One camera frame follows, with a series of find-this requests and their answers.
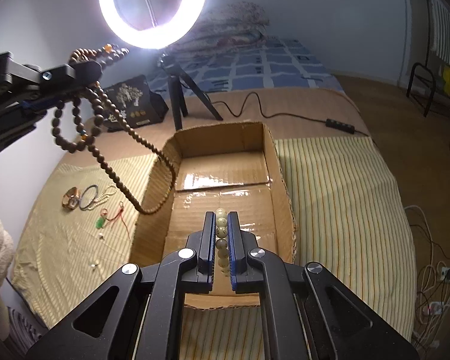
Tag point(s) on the white ring light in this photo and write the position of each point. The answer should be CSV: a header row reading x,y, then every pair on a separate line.
x,y
159,36

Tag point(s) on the blue checked bed sheet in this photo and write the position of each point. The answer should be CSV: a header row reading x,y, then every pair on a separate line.
x,y
270,62

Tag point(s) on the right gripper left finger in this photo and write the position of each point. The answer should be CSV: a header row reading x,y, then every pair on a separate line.
x,y
201,278

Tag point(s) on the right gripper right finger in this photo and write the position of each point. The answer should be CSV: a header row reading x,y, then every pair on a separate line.
x,y
244,278

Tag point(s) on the brown cardboard box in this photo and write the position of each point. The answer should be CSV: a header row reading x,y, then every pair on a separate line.
x,y
230,166

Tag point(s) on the striped yellow cloth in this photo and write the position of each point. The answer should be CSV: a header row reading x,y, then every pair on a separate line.
x,y
345,204

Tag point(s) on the folded floral quilt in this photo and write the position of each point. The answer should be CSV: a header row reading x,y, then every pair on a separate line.
x,y
225,28

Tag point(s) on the blue thin bangle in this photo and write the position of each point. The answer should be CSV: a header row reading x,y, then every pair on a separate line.
x,y
88,197

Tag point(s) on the red brown strap watch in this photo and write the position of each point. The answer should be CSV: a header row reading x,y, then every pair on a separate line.
x,y
71,199

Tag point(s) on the black metal rack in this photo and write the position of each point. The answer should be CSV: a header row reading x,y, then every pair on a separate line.
x,y
430,91

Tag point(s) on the black printed gift bag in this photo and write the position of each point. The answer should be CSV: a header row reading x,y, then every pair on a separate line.
x,y
137,104

